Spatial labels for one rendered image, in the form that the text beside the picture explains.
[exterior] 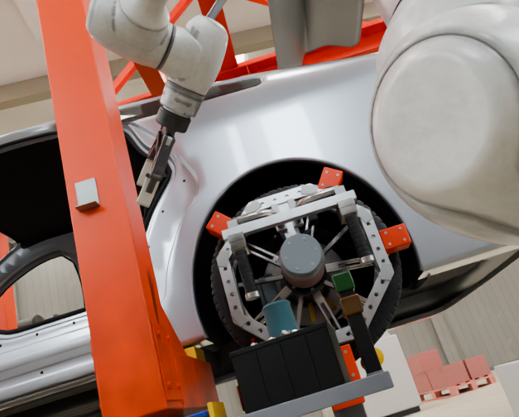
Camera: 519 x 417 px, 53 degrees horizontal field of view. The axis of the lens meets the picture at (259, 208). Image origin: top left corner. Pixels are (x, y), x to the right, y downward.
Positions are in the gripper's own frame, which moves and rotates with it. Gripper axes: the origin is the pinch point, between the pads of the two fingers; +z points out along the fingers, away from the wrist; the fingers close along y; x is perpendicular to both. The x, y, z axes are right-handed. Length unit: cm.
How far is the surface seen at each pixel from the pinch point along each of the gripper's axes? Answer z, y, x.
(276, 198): 1, -46, 49
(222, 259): 25, -37, 37
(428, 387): 291, -464, 571
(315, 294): 23, -29, 70
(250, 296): 21.0, -6.9, 39.3
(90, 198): 15.8, -26.3, -9.5
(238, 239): 10.4, -19.4, 33.3
